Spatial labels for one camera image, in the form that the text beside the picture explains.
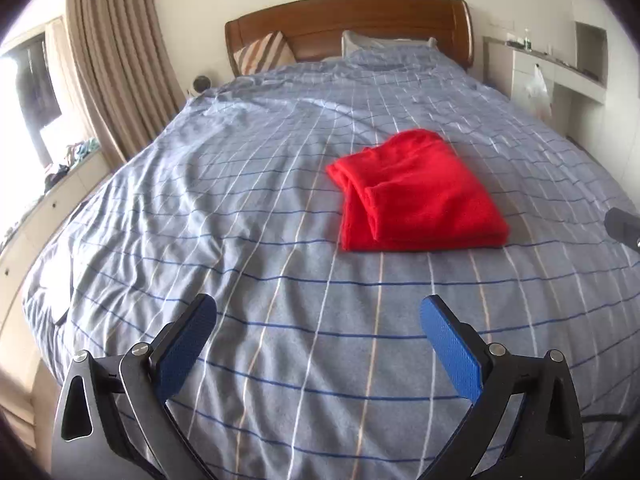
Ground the red knit sweater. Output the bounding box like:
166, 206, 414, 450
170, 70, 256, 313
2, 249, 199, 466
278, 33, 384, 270
326, 129, 510, 252

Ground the clothes pile on sill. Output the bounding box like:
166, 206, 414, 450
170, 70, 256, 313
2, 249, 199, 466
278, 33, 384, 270
43, 138, 100, 194

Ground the white plastic bag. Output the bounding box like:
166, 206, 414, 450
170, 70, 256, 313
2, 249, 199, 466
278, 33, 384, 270
525, 63, 552, 122

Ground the white desk unit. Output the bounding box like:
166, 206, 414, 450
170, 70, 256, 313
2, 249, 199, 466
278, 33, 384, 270
483, 22, 608, 136

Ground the blue plaid duvet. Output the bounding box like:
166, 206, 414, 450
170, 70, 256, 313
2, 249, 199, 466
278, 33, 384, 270
24, 47, 639, 479

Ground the white pillow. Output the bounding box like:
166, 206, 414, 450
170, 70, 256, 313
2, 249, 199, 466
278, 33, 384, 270
341, 30, 439, 61

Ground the beige curtain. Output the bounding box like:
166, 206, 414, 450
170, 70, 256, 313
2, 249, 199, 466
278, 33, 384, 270
66, 0, 186, 168

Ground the small black round clock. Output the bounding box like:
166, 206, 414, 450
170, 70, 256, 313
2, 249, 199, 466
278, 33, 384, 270
192, 75, 212, 93

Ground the wooden headboard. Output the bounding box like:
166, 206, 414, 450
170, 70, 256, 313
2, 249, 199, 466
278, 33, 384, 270
224, 0, 474, 77

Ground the striped cushion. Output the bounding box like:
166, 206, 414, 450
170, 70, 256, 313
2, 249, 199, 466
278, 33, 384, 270
233, 30, 297, 76

